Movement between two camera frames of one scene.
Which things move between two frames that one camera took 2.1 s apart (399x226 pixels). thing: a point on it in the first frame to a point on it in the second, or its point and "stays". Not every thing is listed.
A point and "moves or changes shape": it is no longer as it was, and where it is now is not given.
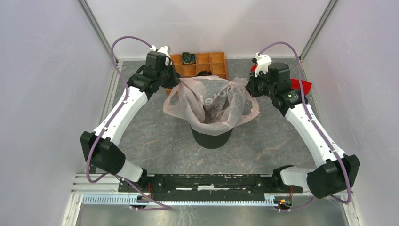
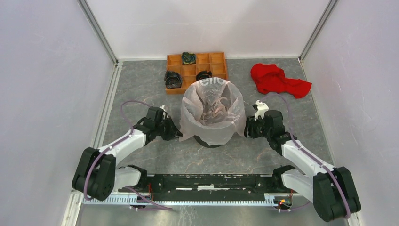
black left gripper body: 167,77 to 168,132
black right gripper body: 260,85 to 254,128
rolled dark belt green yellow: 188,58 stays
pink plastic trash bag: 212,105 moves or changes shape
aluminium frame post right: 330,8 stays
